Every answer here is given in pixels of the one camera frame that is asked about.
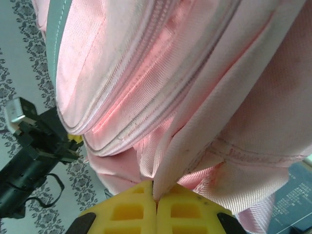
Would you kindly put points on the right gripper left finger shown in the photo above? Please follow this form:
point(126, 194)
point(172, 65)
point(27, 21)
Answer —
point(126, 209)

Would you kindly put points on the pink backpack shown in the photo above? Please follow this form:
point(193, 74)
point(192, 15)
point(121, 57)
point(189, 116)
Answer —
point(170, 73)

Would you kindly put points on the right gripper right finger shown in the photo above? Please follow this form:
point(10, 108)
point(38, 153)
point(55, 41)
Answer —
point(190, 214)

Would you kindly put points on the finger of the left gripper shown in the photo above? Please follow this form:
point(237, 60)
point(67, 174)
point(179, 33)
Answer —
point(75, 139)

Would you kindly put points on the navy blue booklet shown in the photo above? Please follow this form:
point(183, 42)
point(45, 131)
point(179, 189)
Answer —
point(292, 202)

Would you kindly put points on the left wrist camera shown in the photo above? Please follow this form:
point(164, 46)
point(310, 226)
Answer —
point(18, 109)

